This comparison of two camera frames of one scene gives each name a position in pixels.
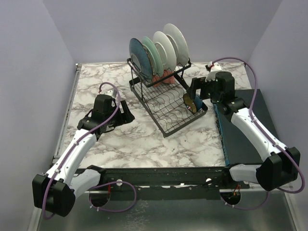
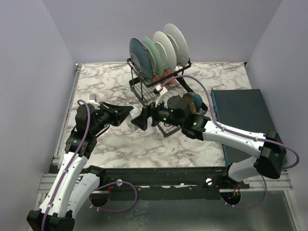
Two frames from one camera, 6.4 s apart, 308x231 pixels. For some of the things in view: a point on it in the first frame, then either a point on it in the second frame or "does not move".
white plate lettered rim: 166,50 does not move
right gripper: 198,83 to 150,110
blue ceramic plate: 140,59 does not move
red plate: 179,43 does not move
